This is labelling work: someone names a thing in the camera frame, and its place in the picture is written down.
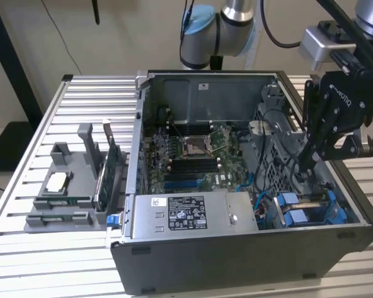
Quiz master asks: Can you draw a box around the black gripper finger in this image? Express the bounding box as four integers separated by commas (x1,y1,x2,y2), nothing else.
299,79,320,174
307,133,373,172

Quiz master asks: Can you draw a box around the hard disk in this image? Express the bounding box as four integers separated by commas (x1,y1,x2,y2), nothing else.
275,189,339,207

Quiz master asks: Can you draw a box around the empty blue disk carrier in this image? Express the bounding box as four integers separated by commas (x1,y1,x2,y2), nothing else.
282,206,348,227

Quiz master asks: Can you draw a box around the metal disk bay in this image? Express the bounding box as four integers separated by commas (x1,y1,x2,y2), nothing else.
273,189,361,230

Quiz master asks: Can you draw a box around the black expansion slot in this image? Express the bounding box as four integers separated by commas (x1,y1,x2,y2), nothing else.
165,174,203,181

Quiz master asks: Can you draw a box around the blue expansion slot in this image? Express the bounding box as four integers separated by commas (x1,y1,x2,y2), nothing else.
163,180,206,191

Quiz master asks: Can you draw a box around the grey perforated drive cage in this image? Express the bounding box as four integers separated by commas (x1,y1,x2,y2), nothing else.
241,102,327,193

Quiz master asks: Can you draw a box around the metal socket cover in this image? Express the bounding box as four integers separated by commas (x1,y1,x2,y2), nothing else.
208,129,233,153

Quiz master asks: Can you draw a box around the green motherboard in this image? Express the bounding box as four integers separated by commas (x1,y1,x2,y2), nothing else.
141,119,252,193

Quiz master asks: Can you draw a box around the CPU socket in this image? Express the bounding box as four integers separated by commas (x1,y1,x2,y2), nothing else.
182,136,212,156

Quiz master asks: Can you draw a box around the thin metal locking lever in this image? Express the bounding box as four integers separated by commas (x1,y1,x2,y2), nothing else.
170,121,185,139

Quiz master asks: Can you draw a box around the black PC case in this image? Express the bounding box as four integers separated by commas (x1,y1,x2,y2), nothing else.
105,70,373,296

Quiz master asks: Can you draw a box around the grey power supply unit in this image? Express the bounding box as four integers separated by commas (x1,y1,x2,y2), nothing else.
132,191,258,240

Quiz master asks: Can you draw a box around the green graphics card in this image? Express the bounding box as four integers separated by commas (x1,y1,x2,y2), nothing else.
93,119,122,212

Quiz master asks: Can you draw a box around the grey parts rack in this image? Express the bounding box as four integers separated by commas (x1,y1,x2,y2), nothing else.
24,122,131,233

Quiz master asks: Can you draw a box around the green RAM stick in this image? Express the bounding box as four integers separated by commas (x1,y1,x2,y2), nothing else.
34,195,93,208
27,210,90,225

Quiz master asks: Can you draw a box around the silver CPU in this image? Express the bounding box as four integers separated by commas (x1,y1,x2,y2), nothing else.
45,172,72,194

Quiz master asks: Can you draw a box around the black stand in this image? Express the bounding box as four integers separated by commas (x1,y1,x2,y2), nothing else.
0,0,43,171

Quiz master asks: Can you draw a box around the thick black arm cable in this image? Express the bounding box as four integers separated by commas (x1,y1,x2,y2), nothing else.
316,0,373,78

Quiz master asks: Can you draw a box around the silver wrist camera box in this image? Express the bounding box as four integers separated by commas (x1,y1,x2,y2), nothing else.
298,26,358,71

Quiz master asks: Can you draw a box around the black internal wire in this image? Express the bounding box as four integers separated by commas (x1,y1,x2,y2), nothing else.
255,107,299,193

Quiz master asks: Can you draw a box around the blue disk wire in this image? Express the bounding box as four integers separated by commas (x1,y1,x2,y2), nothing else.
238,172,279,215

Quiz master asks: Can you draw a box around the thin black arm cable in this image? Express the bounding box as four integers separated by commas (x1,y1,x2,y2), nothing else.
260,0,302,49

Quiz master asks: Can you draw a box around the coloured power wire bundle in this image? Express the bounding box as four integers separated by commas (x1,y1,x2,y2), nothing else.
251,198,270,220

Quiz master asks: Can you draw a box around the thin dark joint cable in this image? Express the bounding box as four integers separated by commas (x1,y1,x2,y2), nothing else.
180,0,197,63

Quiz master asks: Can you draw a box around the black hanging strap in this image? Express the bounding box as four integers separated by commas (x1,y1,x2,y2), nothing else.
91,0,101,25

